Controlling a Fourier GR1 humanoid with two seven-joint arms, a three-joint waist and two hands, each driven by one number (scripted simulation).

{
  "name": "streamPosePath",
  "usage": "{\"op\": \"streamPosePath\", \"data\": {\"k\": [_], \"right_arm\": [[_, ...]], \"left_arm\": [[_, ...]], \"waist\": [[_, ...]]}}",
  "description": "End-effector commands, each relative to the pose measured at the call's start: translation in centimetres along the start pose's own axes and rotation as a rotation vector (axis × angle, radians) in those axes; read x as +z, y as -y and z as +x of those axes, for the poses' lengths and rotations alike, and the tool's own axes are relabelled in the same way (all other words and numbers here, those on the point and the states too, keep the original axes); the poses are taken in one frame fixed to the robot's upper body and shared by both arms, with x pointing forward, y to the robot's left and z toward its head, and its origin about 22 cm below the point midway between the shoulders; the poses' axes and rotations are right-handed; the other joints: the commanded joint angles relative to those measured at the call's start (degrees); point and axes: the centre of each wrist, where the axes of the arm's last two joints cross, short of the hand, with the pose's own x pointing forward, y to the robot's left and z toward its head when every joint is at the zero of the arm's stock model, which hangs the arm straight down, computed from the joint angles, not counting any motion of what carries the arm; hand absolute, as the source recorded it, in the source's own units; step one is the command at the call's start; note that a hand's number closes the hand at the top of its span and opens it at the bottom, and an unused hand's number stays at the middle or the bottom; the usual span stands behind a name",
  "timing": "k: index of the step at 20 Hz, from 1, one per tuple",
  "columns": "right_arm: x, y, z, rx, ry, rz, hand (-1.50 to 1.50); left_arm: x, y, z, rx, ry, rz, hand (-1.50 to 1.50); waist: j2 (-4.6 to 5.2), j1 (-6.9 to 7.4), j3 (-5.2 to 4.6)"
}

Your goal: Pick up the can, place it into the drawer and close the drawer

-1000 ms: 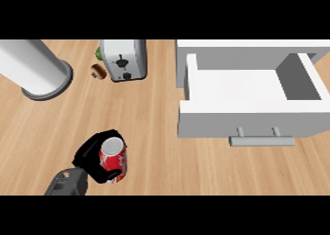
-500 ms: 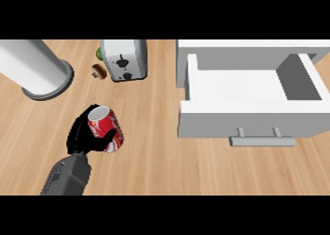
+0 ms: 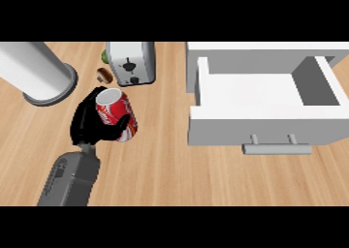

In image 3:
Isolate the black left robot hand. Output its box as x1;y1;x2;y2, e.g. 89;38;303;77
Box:
68;85;133;146

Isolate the red soda can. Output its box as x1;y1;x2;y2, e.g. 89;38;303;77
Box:
95;87;139;142

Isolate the white open drawer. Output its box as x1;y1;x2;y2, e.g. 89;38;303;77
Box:
188;55;349;147

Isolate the white drawer cabinet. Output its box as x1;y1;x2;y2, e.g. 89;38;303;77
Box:
185;42;349;95

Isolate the small brown food item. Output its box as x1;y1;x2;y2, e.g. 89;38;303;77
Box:
96;67;114;84

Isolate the silver toaster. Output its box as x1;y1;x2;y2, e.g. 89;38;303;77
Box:
105;42;157;87

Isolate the grey drawer handle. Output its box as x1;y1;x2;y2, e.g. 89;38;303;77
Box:
241;134;314;156

